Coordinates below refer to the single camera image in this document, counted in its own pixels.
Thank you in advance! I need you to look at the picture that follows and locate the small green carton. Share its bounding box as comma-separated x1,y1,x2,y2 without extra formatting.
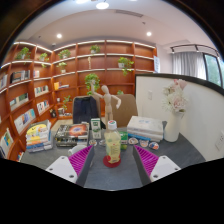
118,130,129,150

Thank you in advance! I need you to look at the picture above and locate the black curtain rail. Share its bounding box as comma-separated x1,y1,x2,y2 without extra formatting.
169,43,221,58

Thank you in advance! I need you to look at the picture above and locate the tall white green carton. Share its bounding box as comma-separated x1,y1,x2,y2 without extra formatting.
90,117,102,140

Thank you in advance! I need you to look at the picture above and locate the white book stack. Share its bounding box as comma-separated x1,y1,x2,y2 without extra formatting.
126,115,165,143

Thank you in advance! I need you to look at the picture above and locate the pink white flower bouquet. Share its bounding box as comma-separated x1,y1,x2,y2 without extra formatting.
161,78,189,116

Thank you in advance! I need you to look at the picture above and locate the navy blue chair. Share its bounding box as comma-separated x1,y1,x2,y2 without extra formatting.
72,95,101,125

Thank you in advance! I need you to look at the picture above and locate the colourful book stack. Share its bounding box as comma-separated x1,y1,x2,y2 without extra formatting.
25,119,53,154

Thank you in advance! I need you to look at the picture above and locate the dark galaxy-cover book stack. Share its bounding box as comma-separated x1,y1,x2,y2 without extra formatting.
54,122,90,148

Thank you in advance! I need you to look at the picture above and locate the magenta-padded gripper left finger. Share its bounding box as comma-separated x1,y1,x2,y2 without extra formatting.
45,144,96,188

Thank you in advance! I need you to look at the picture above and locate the grey curtain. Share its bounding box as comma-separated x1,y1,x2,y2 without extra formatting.
171,50,208,81

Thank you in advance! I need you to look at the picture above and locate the white partition with black edge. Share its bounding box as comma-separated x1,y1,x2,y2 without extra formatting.
134,73,224,163

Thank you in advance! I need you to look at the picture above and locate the window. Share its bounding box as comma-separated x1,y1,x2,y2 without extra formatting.
203,53,224,88

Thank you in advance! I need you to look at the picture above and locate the wooden artist mannequin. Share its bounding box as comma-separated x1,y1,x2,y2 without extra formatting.
89,83,123,123

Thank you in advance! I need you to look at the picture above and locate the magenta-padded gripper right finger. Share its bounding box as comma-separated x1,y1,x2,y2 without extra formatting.
132,144,182,187

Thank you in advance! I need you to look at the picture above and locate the white vase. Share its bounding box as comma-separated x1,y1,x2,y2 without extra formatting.
163,110,183,143

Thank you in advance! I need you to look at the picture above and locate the wooden shelf unit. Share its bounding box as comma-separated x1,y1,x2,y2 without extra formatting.
0,39,158,163

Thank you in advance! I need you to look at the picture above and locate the clear bottle with yellow drink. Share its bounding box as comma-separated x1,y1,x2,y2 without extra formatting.
103,119,122,164

